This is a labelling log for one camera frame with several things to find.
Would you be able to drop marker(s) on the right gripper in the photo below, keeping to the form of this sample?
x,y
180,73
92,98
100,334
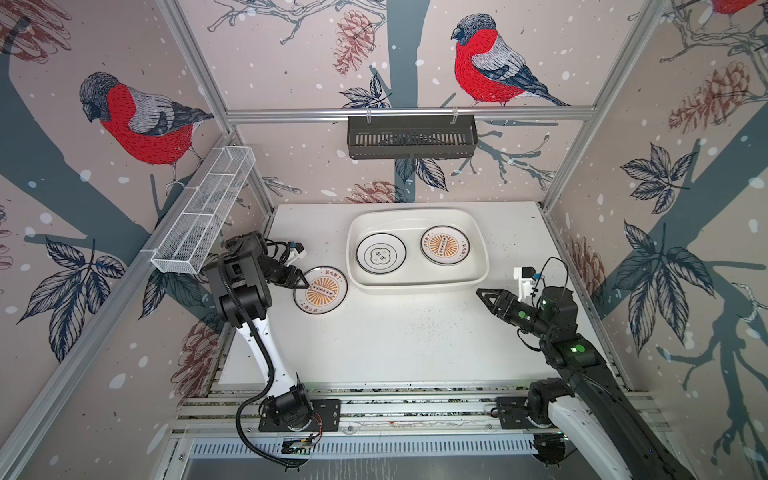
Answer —
x,y
507,301

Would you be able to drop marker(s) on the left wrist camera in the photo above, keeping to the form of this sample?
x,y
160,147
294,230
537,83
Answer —
x,y
293,252

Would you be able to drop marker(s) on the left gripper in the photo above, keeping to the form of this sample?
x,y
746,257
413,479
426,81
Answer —
x,y
289,281

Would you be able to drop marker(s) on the orange sunburst plate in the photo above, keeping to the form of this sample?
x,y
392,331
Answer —
x,y
445,245
326,291

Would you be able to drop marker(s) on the horizontal aluminium rail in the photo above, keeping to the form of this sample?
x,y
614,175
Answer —
x,y
241,117

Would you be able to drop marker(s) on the black hanging wire basket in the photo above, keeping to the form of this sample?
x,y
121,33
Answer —
x,y
411,137

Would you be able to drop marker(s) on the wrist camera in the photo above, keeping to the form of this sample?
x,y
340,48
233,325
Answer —
x,y
293,252
526,278

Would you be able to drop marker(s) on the white clover plate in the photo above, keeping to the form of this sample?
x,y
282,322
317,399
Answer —
x,y
381,253

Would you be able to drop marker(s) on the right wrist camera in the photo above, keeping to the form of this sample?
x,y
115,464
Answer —
x,y
526,278

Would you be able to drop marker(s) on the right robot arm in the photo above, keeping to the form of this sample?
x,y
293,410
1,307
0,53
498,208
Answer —
x,y
584,401

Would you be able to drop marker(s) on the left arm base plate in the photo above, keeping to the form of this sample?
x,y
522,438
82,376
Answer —
x,y
325,417

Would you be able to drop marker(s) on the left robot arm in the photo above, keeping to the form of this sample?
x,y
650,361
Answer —
x,y
239,280

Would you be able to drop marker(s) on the white plastic bin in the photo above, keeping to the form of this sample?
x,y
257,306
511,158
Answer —
x,y
417,274

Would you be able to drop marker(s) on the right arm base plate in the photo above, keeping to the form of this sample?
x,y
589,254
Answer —
x,y
512,413

